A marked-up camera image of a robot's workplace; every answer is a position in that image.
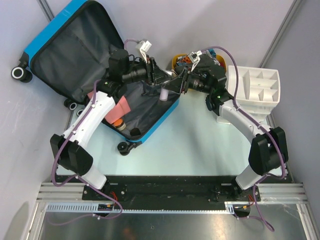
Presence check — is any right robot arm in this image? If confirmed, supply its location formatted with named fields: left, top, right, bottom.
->
left=175, top=55, right=289, bottom=201

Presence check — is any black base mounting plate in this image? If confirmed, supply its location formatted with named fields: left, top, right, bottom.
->
left=58, top=176, right=300, bottom=210

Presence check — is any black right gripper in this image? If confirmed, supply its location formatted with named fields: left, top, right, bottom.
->
left=162, top=65, right=213, bottom=95

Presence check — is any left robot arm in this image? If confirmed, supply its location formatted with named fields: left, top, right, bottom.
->
left=50, top=49, right=179, bottom=200

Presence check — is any yellow plastic basket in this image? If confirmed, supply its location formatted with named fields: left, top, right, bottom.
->
left=171, top=53, right=227, bottom=73

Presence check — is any orange lidded jar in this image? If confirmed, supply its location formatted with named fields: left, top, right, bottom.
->
left=113, top=118, right=126, bottom=131

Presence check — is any lilac cosmetic tube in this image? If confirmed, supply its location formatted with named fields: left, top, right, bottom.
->
left=159, top=88, right=169, bottom=102

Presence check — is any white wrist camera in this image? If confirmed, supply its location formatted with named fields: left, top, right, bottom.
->
left=135, top=39, right=152, bottom=61
left=188, top=50, right=202, bottom=72

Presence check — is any blue fish-print kids suitcase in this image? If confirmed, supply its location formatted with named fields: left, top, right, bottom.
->
left=10, top=0, right=181, bottom=156

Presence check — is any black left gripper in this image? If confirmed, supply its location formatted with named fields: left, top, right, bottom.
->
left=122, top=54, right=173, bottom=87

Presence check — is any white plastic drawer organizer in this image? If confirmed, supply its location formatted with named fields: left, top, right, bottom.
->
left=226, top=65, right=281, bottom=123

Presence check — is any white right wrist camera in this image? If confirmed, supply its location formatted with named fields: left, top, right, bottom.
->
left=188, top=50, right=202, bottom=72

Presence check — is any pink cloth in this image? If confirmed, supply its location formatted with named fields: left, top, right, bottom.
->
left=87, top=91, right=131, bottom=124

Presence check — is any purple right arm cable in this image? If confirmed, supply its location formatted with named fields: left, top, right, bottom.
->
left=199, top=46, right=287, bottom=232

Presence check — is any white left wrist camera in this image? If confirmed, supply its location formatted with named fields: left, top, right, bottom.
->
left=135, top=39, right=152, bottom=61

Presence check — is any grey slotted cable duct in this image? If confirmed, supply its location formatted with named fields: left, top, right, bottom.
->
left=46, top=202, right=251, bottom=215

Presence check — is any aluminium frame rail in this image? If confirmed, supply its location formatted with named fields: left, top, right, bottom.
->
left=36, top=182, right=85, bottom=203

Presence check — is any black small bottle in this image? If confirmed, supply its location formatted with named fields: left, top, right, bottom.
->
left=130, top=127, right=141, bottom=137

